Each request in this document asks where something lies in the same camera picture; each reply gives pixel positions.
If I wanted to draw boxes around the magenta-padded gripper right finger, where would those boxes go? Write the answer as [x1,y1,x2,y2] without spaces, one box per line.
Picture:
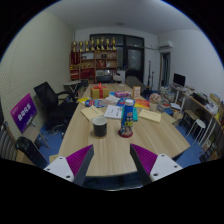
[129,143,184,186]

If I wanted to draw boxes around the white round stool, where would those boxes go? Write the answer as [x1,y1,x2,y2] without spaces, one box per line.
[185,118,207,148]

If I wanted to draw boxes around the blue colourful booklet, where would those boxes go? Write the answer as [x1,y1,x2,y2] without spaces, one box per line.
[84,98,106,108]
[115,97,134,108]

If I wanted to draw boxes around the wooden shelf unit with trophies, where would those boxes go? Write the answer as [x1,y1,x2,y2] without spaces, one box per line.
[69,36,119,83]

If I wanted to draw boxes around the black mug white inside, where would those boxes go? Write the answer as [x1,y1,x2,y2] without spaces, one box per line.
[92,116,108,138]

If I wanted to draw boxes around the black framed glass door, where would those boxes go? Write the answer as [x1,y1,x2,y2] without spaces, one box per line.
[89,33,146,84]

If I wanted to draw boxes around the black plastic chair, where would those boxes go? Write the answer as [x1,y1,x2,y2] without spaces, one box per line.
[14,136,49,169]

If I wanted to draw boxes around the purple sign board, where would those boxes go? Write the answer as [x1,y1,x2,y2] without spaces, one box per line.
[9,92,38,134]

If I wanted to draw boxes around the cluttered wooden side desk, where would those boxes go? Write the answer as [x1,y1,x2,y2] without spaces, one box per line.
[169,84,224,162]

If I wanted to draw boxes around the grey office chair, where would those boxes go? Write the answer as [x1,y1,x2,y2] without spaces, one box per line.
[125,75,147,94]

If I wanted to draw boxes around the orange booklet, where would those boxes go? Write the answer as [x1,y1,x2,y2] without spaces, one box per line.
[133,98,151,110]

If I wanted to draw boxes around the yellow gift box red ribbon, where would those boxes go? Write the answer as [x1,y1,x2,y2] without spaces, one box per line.
[90,83,110,100]

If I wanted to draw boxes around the small white table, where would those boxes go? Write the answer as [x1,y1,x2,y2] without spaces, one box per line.
[63,80,83,98]

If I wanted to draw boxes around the blue drink bottle white cap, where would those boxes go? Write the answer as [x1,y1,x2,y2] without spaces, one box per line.
[119,98,136,138]

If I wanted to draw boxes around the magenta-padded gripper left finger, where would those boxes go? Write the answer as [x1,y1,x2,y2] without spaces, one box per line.
[43,143,95,187]

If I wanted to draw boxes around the small brown cardboard box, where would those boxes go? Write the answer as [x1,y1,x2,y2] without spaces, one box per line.
[132,86,142,100]

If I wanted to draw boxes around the white wall air conditioner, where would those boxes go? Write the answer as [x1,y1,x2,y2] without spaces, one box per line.
[158,40,174,50]

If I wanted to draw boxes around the pale yellow book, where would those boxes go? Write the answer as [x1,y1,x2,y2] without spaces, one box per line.
[138,108,162,124]

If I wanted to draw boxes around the pink flowers in white pot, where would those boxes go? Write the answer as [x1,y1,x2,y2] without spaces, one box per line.
[148,92,162,112]

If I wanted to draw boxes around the black office chair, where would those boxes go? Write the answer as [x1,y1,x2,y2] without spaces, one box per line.
[33,81,79,129]

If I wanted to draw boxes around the pale yellow envelope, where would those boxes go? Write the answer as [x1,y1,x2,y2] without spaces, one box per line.
[80,105,105,122]

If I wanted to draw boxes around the pink box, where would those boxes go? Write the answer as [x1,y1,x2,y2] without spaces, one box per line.
[114,90,132,98]

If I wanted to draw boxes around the black computer monitor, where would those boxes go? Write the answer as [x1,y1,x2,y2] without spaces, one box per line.
[172,72,187,88]

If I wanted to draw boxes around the grey striped chair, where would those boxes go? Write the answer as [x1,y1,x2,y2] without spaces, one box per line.
[0,99,18,162]

